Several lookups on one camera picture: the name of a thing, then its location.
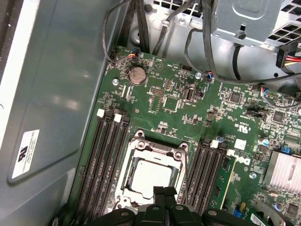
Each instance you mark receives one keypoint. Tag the coin cell battery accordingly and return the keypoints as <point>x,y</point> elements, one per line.
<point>137,75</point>

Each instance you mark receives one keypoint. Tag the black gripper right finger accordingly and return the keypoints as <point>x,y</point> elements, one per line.
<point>178,216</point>

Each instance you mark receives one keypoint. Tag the silver finned heatsink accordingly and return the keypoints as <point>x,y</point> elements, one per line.
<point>284,174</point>

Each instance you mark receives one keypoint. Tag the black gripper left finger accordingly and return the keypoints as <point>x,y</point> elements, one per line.
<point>155,216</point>

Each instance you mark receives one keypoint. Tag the black silver PC case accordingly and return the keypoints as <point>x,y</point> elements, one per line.
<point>47,94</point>

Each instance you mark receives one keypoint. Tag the green motherboard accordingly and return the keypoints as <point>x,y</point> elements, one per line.
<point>145,110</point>

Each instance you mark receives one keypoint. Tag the thin metal locking lever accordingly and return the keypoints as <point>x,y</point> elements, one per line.
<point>185,174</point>

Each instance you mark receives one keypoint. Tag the green RAM stick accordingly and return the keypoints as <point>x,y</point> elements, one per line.
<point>227,179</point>

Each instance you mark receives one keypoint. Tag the black power connector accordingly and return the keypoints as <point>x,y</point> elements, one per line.
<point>284,55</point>

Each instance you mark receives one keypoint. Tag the metal socket cover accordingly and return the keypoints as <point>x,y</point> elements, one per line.
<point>157,155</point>

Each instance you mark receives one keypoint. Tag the silver green CPU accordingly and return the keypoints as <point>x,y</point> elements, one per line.
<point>150,174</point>

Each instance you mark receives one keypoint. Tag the CPU socket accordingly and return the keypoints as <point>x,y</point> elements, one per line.
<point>135,139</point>

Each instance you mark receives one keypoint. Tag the white case label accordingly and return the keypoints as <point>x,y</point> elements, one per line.
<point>23,153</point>

